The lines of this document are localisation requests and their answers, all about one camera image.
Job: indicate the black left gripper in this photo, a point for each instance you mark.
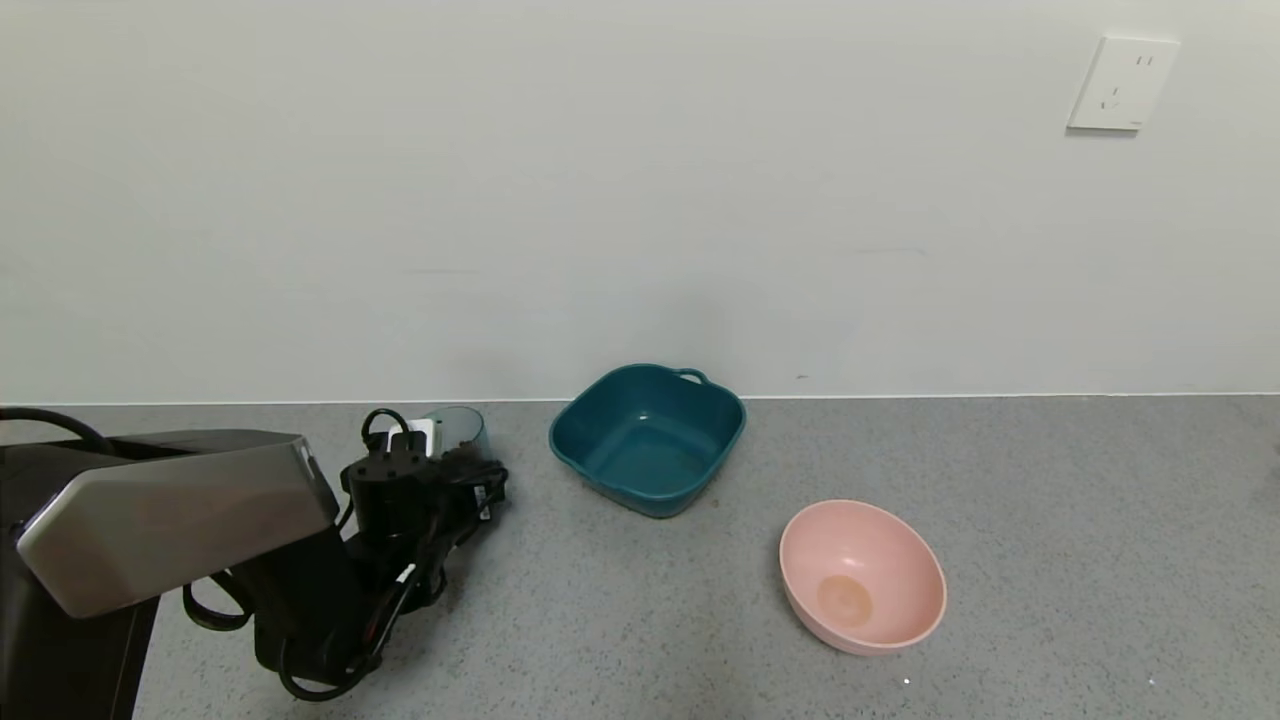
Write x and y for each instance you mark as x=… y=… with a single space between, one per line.
x=470 y=490

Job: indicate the clear blue-grey plastic cup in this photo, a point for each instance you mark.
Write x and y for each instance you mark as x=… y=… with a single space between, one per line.
x=462 y=428

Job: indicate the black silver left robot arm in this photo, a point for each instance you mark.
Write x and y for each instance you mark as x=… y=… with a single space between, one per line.
x=180 y=510

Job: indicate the pink round bowl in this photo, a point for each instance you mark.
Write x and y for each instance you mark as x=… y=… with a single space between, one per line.
x=860 y=580

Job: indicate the teal square plastic basin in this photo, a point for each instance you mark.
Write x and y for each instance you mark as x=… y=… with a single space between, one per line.
x=645 y=445

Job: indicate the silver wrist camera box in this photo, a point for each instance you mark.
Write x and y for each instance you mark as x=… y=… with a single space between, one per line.
x=415 y=436

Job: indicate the white wall socket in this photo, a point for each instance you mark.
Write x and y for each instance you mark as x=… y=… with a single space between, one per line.
x=1122 y=85

